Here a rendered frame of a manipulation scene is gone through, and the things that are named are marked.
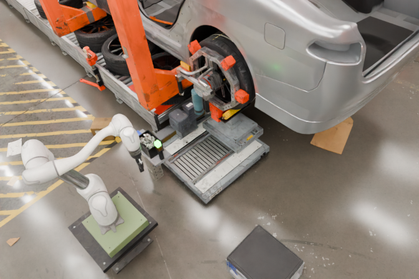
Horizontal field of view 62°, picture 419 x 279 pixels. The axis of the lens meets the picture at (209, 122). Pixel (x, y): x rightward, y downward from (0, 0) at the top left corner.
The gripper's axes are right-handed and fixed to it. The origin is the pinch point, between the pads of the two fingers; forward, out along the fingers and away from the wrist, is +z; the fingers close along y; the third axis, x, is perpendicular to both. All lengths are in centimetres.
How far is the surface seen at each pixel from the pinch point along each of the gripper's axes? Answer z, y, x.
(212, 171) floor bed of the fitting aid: 65, -5, 62
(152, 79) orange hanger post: -6, -74, 50
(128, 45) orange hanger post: -46, -77, 37
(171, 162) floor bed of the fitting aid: 69, -39, 38
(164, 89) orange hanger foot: 12, -74, 58
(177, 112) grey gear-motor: 36, -64, 63
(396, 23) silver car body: -19, 11, 259
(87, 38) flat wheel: 39, -241, 40
